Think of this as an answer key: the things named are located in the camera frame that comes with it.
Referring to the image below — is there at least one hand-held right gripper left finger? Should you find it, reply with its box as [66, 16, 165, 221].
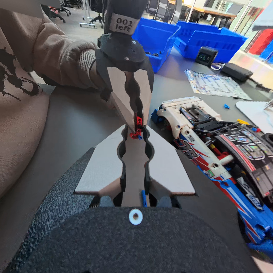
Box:
[75, 125, 128, 206]

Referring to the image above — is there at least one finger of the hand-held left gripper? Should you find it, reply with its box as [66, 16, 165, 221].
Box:
[107, 67, 137, 134]
[133, 69, 152, 127]

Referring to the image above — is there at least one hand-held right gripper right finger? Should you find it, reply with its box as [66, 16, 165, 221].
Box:
[143, 125, 196, 205]

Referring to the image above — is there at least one person's left forearm beige sleeve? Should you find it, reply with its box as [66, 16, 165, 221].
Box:
[32, 17, 101, 90]

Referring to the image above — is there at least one grey desk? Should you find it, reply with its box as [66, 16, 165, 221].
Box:
[0, 45, 273, 273]

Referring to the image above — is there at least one person's left hand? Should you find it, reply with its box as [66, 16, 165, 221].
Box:
[89, 61, 119, 116]

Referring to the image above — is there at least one blue plastic bin with parts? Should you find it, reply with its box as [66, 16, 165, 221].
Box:
[132, 17, 181, 73]

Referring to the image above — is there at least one black office chair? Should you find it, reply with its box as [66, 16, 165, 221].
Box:
[41, 3, 72, 23]
[88, 0, 106, 28]

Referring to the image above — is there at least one white rolling stand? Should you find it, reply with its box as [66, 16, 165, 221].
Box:
[79, 0, 96, 28]

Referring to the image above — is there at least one toy brick race car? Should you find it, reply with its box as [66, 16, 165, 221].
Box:
[150, 96, 273, 256]

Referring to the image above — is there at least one black device with green display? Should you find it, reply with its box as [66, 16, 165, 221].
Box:
[195, 46, 219, 66]

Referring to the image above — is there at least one printed instruction sheet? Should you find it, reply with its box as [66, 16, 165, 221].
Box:
[184, 69, 252, 101]

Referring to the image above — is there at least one person's beige printed sweatshirt torso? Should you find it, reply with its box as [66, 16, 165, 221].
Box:
[0, 7, 51, 199]

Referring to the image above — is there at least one black power adapter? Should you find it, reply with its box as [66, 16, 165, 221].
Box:
[221, 62, 254, 82]

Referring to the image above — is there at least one long wooden table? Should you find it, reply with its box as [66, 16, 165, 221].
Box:
[168, 0, 237, 20]

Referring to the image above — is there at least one red plastic crate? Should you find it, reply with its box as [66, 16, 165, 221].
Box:
[248, 29, 273, 56]

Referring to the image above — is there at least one stack of blue crates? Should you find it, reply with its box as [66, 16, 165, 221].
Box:
[259, 41, 273, 64]

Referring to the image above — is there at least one black adapter cable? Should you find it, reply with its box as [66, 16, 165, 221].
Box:
[250, 78, 273, 92]

